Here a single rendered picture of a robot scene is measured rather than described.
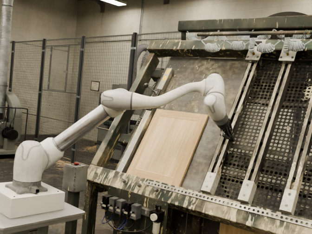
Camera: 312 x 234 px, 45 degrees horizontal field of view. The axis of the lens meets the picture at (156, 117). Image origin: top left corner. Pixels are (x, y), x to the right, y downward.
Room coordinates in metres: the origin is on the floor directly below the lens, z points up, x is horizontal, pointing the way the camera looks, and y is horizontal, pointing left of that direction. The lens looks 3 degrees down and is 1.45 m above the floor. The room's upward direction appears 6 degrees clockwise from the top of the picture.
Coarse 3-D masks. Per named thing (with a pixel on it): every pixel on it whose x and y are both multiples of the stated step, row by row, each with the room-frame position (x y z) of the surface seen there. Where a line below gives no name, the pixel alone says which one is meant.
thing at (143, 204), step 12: (108, 192) 2.56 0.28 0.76; (120, 192) 2.50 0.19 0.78; (132, 192) 2.44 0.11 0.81; (108, 204) 2.38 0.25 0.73; (120, 204) 2.36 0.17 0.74; (132, 204) 2.31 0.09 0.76; (144, 204) 2.38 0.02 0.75; (156, 204) 2.28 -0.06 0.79; (168, 204) 2.28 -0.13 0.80; (108, 216) 2.55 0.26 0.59; (120, 216) 2.39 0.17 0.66; (132, 216) 2.30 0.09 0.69; (144, 216) 2.37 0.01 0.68; (156, 216) 2.23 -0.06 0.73; (120, 228) 2.33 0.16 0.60; (144, 228) 2.37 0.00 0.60; (156, 228) 2.25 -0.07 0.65
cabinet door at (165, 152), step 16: (160, 112) 2.81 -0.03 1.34; (176, 112) 2.74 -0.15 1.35; (160, 128) 2.72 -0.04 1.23; (176, 128) 2.65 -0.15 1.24; (192, 128) 2.59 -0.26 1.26; (144, 144) 2.68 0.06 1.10; (160, 144) 2.63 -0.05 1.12; (176, 144) 2.56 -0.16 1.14; (192, 144) 2.50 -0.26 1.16; (144, 160) 2.60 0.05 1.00; (160, 160) 2.54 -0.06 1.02; (176, 160) 2.48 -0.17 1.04; (144, 176) 2.51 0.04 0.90; (160, 176) 2.46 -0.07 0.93; (176, 176) 2.40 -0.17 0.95
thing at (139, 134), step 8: (168, 80) 2.99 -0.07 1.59; (160, 88) 2.94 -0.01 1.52; (152, 112) 2.84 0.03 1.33; (144, 120) 2.80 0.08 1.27; (144, 128) 2.78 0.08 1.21; (136, 136) 2.74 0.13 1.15; (136, 144) 2.71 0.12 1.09; (128, 152) 2.68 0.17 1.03; (128, 160) 2.65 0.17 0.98; (120, 168) 2.62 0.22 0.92
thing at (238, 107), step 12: (252, 36) 2.56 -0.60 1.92; (252, 48) 2.60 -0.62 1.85; (252, 60) 2.63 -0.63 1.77; (252, 72) 2.59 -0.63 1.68; (252, 84) 2.59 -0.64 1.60; (240, 96) 2.54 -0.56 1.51; (240, 108) 2.46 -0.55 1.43; (240, 120) 2.47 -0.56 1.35; (228, 144) 2.34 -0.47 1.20; (216, 156) 2.30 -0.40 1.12; (216, 168) 2.25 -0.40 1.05; (204, 180) 2.24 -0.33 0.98; (216, 180) 2.24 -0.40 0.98; (204, 192) 2.22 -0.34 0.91
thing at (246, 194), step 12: (288, 36) 2.43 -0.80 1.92; (288, 60) 2.48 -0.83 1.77; (288, 72) 2.46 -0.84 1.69; (276, 84) 2.44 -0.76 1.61; (288, 84) 2.48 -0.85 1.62; (276, 96) 2.42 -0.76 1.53; (276, 108) 2.33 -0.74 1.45; (264, 120) 2.32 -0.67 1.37; (276, 120) 2.34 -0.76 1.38; (264, 132) 2.29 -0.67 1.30; (264, 144) 2.22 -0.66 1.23; (252, 156) 2.20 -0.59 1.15; (264, 156) 2.21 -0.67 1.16; (252, 168) 2.16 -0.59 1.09; (252, 180) 2.11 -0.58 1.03; (240, 192) 2.09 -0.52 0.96; (252, 192) 2.09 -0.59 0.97
